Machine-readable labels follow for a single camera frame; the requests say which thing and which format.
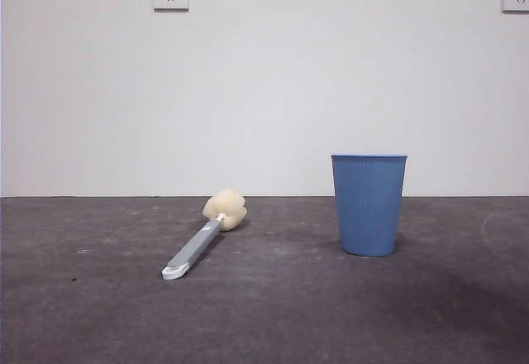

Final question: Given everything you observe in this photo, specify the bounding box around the grey-handled sponge cup brush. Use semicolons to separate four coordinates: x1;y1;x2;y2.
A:
160;188;247;280

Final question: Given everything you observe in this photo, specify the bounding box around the blue ribbed plastic cup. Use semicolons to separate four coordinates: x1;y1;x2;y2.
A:
330;154;409;257

